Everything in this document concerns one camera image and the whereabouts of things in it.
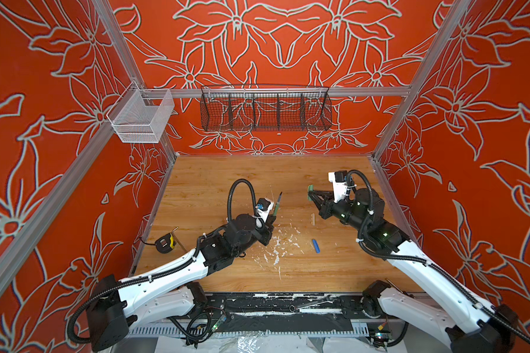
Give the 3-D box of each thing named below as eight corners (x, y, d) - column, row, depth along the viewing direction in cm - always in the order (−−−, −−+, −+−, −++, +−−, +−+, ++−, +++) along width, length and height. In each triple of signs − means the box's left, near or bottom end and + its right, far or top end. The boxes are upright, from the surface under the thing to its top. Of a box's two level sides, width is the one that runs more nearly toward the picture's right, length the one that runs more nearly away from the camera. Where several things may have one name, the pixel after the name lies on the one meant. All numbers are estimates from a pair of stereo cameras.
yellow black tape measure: (160, 256, 87) (157, 253, 84) (157, 243, 90) (153, 239, 88) (177, 248, 89) (174, 244, 86) (173, 235, 92) (170, 232, 90)
